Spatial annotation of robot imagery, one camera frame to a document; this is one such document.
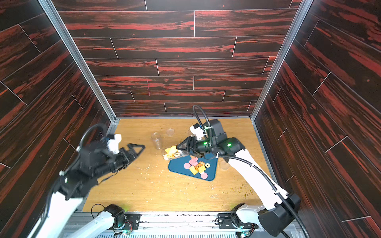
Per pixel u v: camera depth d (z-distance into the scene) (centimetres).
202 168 91
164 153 69
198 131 64
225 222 72
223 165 96
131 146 56
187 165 94
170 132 110
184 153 64
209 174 89
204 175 89
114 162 52
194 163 93
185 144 62
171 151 67
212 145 54
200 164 93
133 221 74
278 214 37
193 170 91
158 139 96
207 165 93
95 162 44
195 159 96
